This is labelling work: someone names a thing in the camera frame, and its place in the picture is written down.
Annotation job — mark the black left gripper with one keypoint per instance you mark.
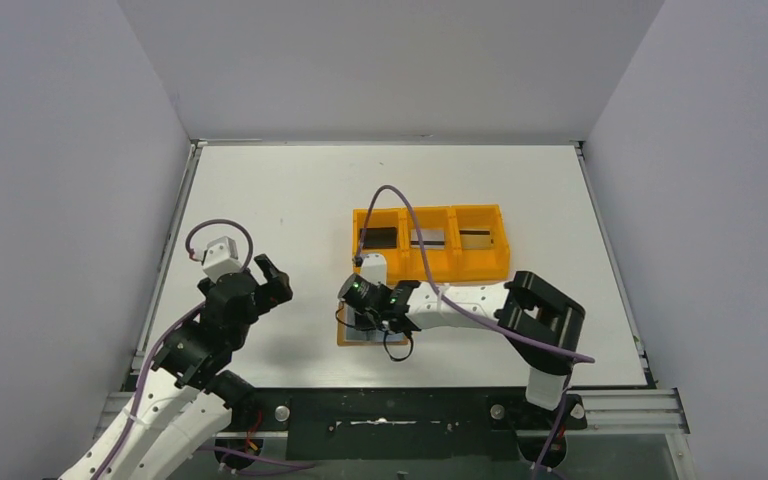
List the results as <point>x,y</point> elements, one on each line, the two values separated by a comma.
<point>259,288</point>

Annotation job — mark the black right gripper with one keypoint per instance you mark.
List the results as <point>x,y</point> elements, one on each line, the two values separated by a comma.
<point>371,317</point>

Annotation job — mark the orange leather card holder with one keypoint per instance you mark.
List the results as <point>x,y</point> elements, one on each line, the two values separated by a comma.
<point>389,339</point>

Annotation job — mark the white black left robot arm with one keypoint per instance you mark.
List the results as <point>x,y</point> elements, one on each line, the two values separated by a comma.
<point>185,393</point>

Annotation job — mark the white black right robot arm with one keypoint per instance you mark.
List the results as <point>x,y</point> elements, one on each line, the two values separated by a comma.
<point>540,322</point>

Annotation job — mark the silver card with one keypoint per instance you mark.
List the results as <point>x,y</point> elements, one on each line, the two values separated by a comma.
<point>430,238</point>

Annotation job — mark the gold card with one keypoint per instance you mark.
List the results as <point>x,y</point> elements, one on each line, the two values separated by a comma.
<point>475,239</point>

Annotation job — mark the yellow middle plastic bin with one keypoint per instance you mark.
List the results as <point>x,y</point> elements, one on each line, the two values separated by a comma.
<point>442,263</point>

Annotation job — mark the yellow right plastic bin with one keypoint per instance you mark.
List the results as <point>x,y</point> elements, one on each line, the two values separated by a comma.
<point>481,265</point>

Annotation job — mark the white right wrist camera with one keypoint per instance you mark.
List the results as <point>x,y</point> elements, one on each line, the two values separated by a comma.
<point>373,268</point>

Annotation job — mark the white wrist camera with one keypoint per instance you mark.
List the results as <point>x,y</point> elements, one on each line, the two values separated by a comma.
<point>220,257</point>
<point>373,268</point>

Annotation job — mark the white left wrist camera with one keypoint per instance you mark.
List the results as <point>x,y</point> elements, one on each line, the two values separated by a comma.
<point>220,257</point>

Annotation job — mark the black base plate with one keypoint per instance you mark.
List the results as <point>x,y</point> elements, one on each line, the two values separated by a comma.
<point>428,423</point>

